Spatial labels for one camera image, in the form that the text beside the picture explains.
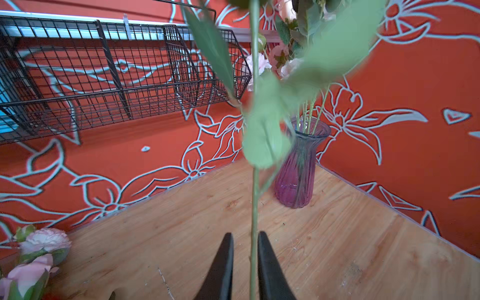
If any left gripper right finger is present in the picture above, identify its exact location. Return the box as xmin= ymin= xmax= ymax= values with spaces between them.
xmin=257 ymin=231 xmax=296 ymax=300

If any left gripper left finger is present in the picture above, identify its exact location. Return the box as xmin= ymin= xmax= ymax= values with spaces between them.
xmin=194 ymin=232 xmax=235 ymax=300

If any purple glass fluted vase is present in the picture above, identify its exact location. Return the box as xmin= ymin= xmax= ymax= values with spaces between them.
xmin=274 ymin=117 xmax=331 ymax=209

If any red rose stem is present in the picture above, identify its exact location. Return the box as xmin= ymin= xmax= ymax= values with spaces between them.
xmin=179 ymin=0 xmax=387 ymax=300

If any light blue peony stem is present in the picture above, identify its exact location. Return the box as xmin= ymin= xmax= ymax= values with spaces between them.
xmin=275 ymin=1 xmax=343 ymax=122

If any pink peony flower stem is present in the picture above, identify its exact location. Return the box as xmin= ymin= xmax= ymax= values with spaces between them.
xmin=257 ymin=38 xmax=303 ymax=79

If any bunch of artificial flowers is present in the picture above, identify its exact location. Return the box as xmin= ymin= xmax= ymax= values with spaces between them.
xmin=1 ymin=224 xmax=72 ymax=300

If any light blue box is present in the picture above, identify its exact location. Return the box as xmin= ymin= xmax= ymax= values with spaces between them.
xmin=1 ymin=81 xmax=19 ymax=134

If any black wire wall basket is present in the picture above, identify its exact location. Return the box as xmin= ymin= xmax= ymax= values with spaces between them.
xmin=1 ymin=1 xmax=251 ymax=145

